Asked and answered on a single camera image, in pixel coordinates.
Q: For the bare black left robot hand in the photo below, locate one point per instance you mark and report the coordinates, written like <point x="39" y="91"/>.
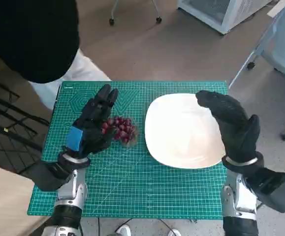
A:
<point x="95" y="115"/>

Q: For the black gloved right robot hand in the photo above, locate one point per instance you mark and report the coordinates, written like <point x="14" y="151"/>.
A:
<point x="233" y="118"/>

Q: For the red toy grape bunch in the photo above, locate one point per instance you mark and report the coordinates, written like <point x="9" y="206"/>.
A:
<point x="123" y="127"/>

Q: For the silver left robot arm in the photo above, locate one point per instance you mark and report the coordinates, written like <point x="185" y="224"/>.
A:
<point x="71" y="191"/>

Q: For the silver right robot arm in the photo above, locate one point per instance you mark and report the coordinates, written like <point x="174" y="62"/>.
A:
<point x="238" y="201"/>

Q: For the white square plate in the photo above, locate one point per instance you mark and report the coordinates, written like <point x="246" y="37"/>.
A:
<point x="181" y="132"/>

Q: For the green cutting mat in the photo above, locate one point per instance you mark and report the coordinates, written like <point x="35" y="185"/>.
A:
<point x="132" y="184"/>

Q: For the person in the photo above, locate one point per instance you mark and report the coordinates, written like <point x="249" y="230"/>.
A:
<point x="29" y="37"/>

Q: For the white glass-door cabinet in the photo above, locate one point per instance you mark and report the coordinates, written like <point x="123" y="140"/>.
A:
<point x="221" y="14"/>

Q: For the rolling chair base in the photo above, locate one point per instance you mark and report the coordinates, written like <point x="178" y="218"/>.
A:
<point x="158" y="19"/>

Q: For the white robot left foot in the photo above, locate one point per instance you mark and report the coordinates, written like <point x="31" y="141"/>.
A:
<point x="122" y="231"/>

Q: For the white robot foot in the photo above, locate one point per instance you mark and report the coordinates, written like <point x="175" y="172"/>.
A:
<point x="174" y="232"/>
<point x="122" y="231"/>

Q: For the white robot right foot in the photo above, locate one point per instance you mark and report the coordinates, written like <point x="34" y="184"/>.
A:
<point x="174" y="232"/>

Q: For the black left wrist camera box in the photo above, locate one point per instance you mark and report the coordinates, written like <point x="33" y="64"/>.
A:
<point x="48" y="175"/>

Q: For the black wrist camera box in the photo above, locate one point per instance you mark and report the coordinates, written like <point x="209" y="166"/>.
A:
<point x="272" y="189"/>
<point x="48" y="175"/>

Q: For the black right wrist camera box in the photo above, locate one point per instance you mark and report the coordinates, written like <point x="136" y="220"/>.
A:
<point x="272" y="189"/>

